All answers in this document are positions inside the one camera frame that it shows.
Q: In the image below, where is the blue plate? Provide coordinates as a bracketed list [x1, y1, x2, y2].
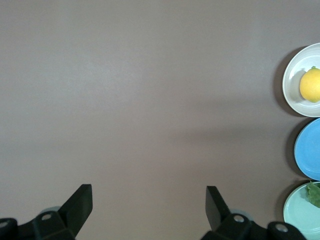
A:
[294, 117, 320, 182]

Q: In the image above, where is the pale green plate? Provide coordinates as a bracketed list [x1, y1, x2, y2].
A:
[282, 181, 320, 240]

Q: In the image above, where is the yellow lemon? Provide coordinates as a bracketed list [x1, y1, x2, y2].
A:
[299, 65, 320, 103]

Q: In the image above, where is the beige plate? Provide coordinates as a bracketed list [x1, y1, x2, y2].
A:
[282, 42, 320, 118]

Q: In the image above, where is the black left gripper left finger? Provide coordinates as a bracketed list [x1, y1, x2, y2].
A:
[19, 184, 94, 240]

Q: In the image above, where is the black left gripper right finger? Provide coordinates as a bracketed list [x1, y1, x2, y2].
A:
[199, 185, 269, 240]

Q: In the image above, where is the green lettuce leaf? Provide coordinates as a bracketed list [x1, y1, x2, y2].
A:
[304, 180, 320, 209]

